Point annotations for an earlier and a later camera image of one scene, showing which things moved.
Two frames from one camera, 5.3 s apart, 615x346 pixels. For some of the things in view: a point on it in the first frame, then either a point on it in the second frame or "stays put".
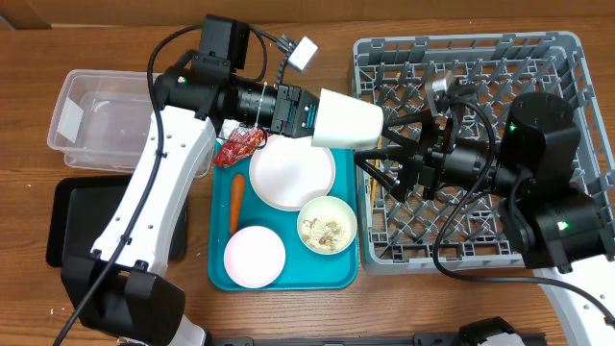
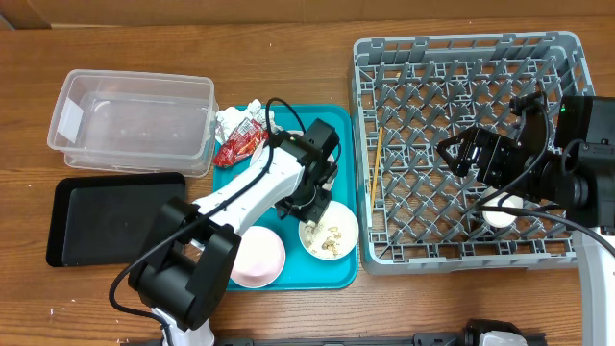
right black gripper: x=414 y=171 → x=497 y=158
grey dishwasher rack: x=461 y=231 stays put
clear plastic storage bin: x=101 y=119 stays put
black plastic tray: x=79 y=210 stays put
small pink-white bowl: x=255 y=257 stays put
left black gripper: x=294 y=129 → x=313 y=212
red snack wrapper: x=242 y=142 stays put
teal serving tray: x=256 y=246 stays put
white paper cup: x=347 y=121 → x=501 y=219
